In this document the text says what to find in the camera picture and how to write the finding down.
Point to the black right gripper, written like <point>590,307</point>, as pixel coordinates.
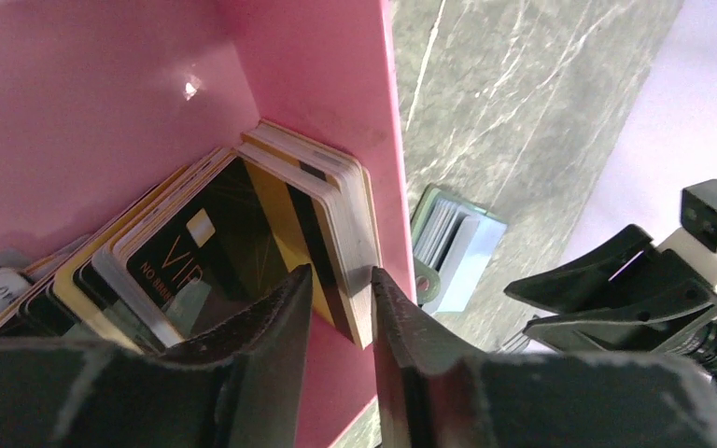
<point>622,283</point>

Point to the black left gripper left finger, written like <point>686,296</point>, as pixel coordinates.
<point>236,385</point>

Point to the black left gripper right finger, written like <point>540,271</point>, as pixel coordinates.
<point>436,390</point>

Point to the mint green card holder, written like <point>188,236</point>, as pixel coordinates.
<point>453,242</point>

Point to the gold card with black stripe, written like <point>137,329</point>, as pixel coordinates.
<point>308,221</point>

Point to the black VIP card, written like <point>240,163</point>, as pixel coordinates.
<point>212,257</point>

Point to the card stack in box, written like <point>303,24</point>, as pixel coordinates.
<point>85,290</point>

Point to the pink card box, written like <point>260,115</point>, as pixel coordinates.
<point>102,100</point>

